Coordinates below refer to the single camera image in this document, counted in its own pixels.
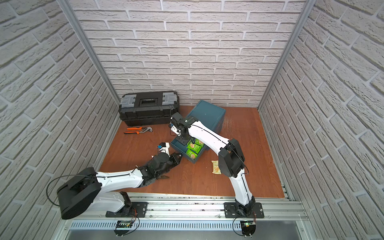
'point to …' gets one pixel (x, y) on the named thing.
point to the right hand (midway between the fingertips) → (188, 137)
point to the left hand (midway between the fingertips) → (185, 153)
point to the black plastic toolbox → (155, 108)
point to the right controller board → (248, 227)
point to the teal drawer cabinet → (208, 114)
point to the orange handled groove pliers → (141, 130)
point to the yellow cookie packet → (216, 169)
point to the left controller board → (122, 227)
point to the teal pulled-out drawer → (182, 148)
